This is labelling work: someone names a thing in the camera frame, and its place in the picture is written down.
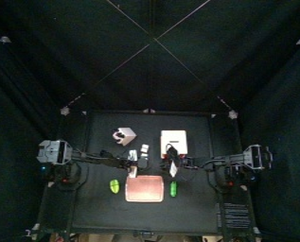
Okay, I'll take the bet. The dark green pea pod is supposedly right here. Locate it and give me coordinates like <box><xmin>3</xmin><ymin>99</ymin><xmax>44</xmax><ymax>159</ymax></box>
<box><xmin>169</xmin><ymin>181</ymin><xmax>178</xmax><ymax>199</ymax></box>

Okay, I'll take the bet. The pink square tray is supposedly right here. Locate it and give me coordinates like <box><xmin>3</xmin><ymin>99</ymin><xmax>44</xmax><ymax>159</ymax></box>
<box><xmin>125</xmin><ymin>175</ymin><xmax>166</xmax><ymax>203</ymax></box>

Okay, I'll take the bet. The light green pea pod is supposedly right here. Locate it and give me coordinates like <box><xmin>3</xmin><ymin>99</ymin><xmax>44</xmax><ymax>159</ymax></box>
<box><xmin>109</xmin><ymin>179</ymin><xmax>121</xmax><ymax>195</ymax></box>

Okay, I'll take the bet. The white box with red feet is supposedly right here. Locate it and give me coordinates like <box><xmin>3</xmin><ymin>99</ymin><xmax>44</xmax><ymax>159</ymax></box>
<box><xmin>159</xmin><ymin>130</ymin><xmax>190</xmax><ymax>160</ymax></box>

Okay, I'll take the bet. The white cube toy box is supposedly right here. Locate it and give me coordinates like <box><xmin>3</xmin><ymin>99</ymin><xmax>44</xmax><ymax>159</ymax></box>
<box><xmin>111</xmin><ymin>127</ymin><xmax>138</xmax><ymax>147</ymax></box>

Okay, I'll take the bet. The white text label sticker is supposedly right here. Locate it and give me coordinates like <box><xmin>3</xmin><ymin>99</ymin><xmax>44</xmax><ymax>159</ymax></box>
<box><xmin>221</xmin><ymin>202</ymin><xmax>250</xmax><ymax>226</ymax></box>

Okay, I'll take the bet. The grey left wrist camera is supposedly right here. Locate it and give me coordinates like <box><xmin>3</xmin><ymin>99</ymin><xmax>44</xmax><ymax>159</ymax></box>
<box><xmin>127</xmin><ymin>149</ymin><xmax>139</xmax><ymax>163</ymax></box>

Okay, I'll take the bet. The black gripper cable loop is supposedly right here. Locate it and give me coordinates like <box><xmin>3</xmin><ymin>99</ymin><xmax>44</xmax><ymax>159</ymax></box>
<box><xmin>165</xmin><ymin>143</ymin><xmax>179</xmax><ymax>159</ymax></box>

